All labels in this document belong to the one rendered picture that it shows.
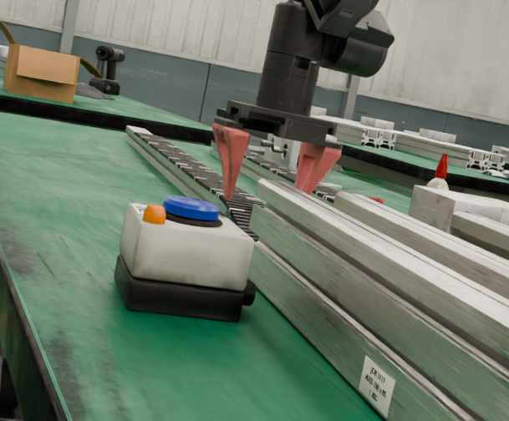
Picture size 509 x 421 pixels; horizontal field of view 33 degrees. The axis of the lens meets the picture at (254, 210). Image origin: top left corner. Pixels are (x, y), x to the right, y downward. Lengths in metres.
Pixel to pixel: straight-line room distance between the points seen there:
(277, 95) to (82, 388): 0.49
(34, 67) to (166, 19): 9.33
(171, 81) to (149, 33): 0.71
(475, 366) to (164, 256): 0.25
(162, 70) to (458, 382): 11.68
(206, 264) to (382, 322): 0.15
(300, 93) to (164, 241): 0.34
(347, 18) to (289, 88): 0.09
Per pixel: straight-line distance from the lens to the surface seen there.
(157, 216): 0.58
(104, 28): 11.85
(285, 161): 1.76
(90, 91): 3.60
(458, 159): 3.89
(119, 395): 0.44
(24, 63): 2.80
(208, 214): 0.60
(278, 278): 0.66
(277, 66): 0.87
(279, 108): 0.87
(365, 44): 0.92
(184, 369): 0.49
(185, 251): 0.58
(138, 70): 11.96
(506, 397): 0.38
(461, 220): 0.81
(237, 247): 0.59
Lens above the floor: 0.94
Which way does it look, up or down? 8 degrees down
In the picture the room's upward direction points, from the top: 11 degrees clockwise
